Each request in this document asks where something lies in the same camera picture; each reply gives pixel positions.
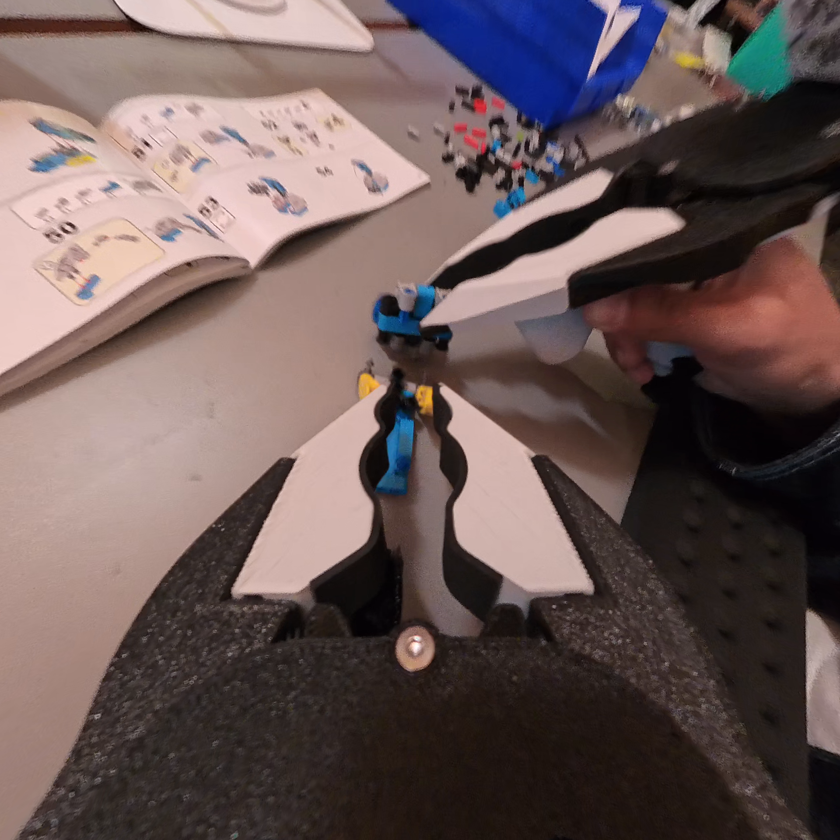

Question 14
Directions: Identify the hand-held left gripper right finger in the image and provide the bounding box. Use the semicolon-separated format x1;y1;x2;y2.
432;384;596;621

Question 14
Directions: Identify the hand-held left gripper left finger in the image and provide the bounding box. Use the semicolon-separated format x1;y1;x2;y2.
231;384;403;621

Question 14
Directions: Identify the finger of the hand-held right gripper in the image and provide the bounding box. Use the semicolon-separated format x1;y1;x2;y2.
422;209;688;326
428;168;657;291

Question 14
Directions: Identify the blue yellow brick chassis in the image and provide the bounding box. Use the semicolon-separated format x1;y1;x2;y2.
356;367;437;496

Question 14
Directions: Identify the blue grey brick assembly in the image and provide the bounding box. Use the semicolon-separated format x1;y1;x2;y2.
373;281;454;358

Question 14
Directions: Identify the person's right hand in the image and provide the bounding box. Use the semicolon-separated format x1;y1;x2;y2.
584;236;840;414

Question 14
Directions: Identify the pile of small brick parts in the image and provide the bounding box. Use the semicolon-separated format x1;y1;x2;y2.
407;82;592;221

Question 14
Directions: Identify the green box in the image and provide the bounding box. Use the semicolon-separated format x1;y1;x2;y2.
725;7;795;99

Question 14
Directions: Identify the blue box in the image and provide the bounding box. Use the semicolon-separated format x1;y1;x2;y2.
387;0;669;131

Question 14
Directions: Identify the black perforated panel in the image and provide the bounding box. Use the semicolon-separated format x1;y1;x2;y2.
620;387;818;828

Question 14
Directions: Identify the open instruction booklet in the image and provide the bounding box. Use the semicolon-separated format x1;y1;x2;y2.
0;88;432;398

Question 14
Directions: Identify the white cloth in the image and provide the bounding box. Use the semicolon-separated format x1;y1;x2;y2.
804;610;840;756

